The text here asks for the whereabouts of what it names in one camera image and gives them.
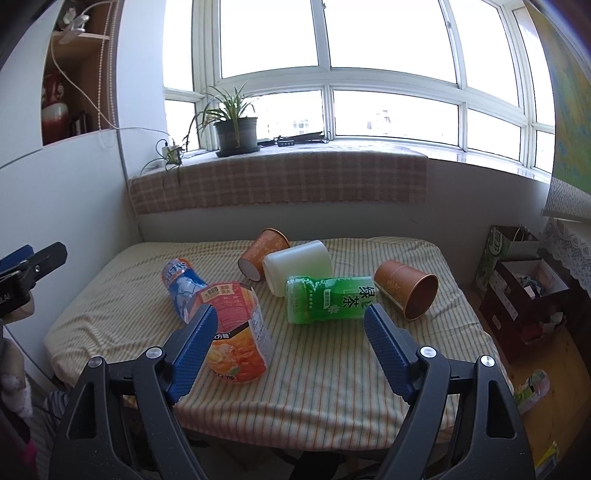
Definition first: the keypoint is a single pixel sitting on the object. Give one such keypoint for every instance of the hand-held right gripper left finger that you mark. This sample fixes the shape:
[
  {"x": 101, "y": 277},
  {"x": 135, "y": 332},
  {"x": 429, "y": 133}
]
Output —
[{"x": 194, "y": 355}]

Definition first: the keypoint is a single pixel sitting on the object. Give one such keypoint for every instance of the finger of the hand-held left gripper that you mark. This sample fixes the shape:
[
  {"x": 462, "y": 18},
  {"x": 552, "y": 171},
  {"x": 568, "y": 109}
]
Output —
[{"x": 44, "y": 261}]

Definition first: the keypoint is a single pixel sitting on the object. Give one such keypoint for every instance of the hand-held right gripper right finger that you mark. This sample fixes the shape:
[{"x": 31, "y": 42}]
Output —
[{"x": 388, "y": 355}]

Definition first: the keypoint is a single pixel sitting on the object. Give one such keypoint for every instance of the orange paper cup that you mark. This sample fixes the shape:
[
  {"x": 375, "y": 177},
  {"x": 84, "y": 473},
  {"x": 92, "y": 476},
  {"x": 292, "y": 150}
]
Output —
[
  {"x": 263, "y": 251},
  {"x": 395, "y": 281}
]

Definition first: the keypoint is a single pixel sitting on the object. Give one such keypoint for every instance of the white plastic cup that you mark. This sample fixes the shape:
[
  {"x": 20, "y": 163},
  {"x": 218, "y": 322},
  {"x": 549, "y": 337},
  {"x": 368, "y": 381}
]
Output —
[{"x": 300, "y": 265}]

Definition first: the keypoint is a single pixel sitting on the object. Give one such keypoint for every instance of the orange juice bottle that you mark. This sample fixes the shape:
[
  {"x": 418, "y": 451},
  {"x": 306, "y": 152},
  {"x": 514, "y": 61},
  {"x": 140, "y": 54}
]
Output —
[{"x": 238, "y": 337}]

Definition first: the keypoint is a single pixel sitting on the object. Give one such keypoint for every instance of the striped yellow table cloth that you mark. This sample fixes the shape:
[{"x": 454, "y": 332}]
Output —
[{"x": 323, "y": 369}]

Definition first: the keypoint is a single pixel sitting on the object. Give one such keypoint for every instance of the blue label drink bottle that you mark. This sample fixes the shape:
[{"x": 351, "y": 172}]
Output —
[{"x": 182, "y": 286}]

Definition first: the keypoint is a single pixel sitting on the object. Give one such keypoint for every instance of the green tea bottle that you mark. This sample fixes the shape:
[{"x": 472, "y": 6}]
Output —
[{"x": 323, "y": 300}]

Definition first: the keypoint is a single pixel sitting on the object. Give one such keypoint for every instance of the pink fuzzy cloth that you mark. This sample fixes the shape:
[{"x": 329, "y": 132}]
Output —
[{"x": 18, "y": 397}]

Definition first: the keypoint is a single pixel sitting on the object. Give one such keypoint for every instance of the dark cardboard box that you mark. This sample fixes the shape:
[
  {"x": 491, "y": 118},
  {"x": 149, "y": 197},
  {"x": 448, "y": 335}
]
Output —
[{"x": 508, "y": 318}]

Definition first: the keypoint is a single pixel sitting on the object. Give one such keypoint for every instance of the red and white vase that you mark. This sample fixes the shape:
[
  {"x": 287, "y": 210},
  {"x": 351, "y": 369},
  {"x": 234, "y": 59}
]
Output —
[{"x": 54, "y": 120}]

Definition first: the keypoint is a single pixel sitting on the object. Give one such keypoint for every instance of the colourful packet on floor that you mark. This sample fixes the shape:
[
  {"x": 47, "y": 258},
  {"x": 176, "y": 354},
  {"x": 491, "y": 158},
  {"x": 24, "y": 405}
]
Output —
[{"x": 531, "y": 390}]

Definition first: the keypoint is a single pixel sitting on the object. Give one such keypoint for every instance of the green paper bag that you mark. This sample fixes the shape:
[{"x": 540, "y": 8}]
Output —
[{"x": 496, "y": 249}]

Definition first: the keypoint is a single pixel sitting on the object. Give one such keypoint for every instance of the small spider plant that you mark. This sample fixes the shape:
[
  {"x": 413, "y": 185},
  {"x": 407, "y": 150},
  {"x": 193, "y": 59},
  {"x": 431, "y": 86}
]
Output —
[{"x": 173, "y": 158}]

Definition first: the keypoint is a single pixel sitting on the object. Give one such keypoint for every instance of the white charger plug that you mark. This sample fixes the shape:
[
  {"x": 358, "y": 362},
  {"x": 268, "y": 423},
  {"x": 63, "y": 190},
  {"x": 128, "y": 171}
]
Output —
[{"x": 167, "y": 148}]

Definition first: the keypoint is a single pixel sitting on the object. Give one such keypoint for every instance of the wooden shelf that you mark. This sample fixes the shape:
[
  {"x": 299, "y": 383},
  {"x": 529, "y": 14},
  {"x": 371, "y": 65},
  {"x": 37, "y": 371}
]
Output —
[{"x": 83, "y": 69}]

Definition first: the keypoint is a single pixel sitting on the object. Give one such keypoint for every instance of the plaid windowsill cloth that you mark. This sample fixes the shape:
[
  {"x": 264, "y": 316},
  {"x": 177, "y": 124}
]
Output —
[{"x": 300, "y": 180}]

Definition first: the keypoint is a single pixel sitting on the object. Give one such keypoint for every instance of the white lace cloth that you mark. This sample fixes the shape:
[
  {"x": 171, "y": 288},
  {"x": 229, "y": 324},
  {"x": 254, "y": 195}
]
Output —
[{"x": 572, "y": 249}]

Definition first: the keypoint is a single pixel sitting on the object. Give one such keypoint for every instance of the potted plant in grey pot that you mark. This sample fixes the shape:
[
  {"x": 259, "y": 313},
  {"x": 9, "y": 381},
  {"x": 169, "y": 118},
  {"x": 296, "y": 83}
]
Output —
[{"x": 236, "y": 136}]

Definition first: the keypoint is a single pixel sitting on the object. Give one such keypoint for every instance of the white clip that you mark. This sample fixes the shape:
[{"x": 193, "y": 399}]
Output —
[{"x": 74, "y": 28}]

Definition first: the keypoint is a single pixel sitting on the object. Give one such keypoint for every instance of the black device on windowsill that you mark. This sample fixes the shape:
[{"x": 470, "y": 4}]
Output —
[{"x": 295, "y": 138}]

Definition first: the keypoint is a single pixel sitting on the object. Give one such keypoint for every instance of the white window frame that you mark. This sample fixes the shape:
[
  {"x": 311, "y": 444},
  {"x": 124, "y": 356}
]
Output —
[{"x": 325, "y": 76}]

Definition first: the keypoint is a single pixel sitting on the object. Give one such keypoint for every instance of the wall map poster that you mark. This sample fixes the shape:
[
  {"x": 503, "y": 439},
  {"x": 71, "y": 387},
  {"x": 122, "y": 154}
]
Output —
[{"x": 572, "y": 115}]

